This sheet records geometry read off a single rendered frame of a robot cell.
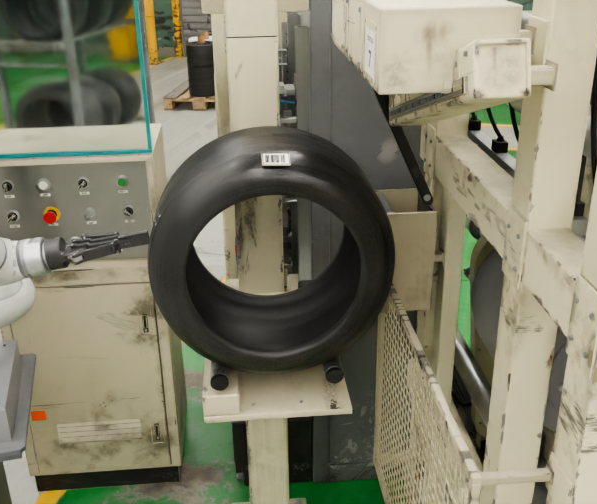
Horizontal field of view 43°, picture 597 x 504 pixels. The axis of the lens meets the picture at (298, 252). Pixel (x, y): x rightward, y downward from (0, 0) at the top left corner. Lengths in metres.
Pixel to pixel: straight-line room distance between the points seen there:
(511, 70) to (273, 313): 1.03
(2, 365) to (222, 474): 1.02
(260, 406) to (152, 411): 0.89
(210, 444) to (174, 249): 1.57
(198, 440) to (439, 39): 2.18
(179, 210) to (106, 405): 1.25
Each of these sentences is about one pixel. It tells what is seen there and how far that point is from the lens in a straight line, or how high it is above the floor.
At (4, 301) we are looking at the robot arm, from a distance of 2.29.
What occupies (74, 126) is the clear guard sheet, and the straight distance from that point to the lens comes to 2.38.
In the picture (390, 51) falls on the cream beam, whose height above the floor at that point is 1.71.
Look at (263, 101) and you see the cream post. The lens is 1.95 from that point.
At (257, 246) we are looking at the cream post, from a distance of 2.08.
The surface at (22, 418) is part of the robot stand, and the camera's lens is 2.29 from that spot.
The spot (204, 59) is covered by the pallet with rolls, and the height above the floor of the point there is 0.55.
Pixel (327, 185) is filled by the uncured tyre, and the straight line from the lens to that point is 1.63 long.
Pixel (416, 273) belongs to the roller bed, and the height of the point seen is 1.02.
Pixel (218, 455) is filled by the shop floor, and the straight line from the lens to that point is 3.06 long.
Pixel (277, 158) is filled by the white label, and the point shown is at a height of 1.45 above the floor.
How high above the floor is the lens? 1.92
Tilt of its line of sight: 24 degrees down
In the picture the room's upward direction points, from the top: 1 degrees counter-clockwise
